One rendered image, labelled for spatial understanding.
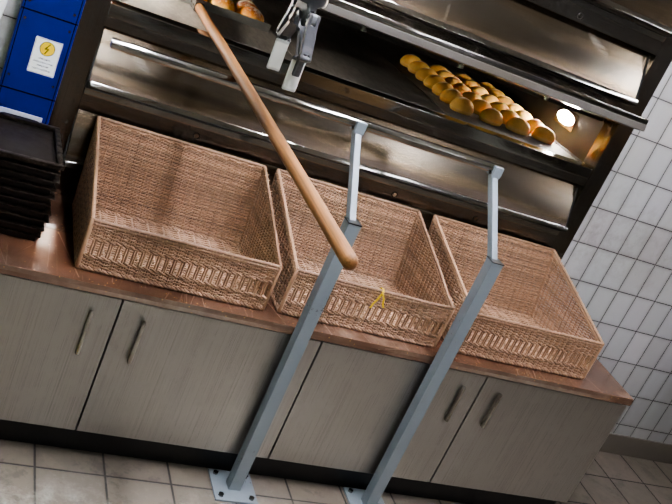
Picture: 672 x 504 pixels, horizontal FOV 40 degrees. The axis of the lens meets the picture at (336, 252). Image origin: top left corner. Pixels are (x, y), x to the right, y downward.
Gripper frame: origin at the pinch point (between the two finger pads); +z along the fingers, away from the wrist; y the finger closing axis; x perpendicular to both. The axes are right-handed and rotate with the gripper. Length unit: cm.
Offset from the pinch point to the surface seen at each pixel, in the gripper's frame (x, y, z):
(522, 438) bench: 136, -24, 103
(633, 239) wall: 188, -78, 42
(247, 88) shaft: 3.5, -29.3, 13.0
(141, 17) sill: -16, -84, 16
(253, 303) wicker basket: 28, -32, 74
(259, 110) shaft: 3.0, -13.9, 13.1
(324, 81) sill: 44, -82, 18
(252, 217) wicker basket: 33, -69, 64
